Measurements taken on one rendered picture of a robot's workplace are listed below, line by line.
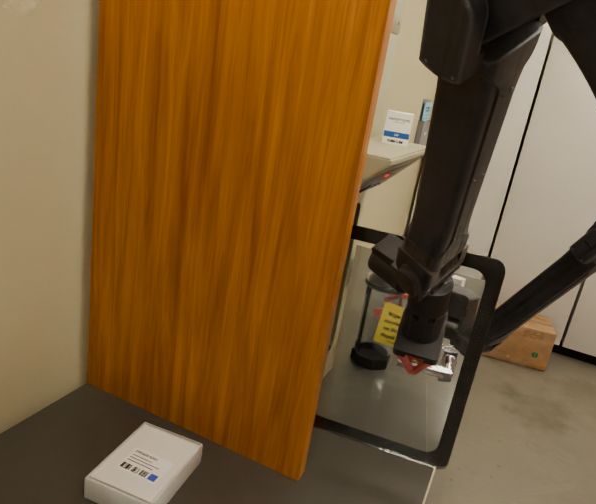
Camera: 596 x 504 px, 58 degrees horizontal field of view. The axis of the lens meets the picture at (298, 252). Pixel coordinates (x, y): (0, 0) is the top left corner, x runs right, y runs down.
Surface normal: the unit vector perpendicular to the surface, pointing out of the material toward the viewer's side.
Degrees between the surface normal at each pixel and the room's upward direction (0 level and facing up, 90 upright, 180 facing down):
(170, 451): 0
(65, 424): 0
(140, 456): 0
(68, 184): 90
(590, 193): 90
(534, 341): 88
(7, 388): 90
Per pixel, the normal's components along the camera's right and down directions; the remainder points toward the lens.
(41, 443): 0.15, -0.94
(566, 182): -0.41, 0.23
